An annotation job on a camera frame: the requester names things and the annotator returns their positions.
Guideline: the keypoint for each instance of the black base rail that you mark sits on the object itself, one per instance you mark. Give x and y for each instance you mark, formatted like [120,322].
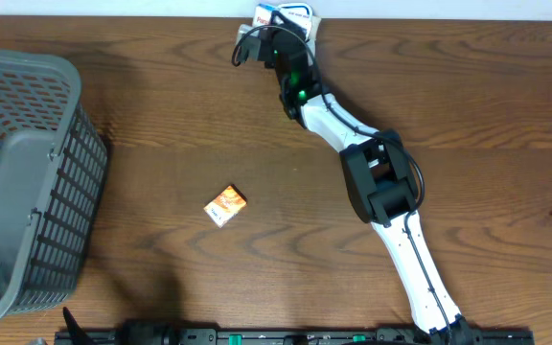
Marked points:
[152,333]

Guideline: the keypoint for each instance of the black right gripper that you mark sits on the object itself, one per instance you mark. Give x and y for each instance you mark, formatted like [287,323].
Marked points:
[264,57]

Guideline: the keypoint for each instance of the white blue toothpaste box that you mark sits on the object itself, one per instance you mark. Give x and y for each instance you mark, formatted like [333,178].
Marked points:
[262,15]

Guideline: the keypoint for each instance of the orange small box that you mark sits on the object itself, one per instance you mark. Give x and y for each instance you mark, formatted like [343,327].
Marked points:
[225,206]

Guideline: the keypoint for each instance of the grey plastic basket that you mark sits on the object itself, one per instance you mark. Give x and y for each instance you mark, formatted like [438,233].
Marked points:
[52,171]

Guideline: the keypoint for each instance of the white barcode scanner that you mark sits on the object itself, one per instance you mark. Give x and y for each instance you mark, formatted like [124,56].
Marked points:
[302,14]

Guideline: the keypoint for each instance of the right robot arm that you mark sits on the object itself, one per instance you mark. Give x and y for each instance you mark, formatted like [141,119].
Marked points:
[385,184]

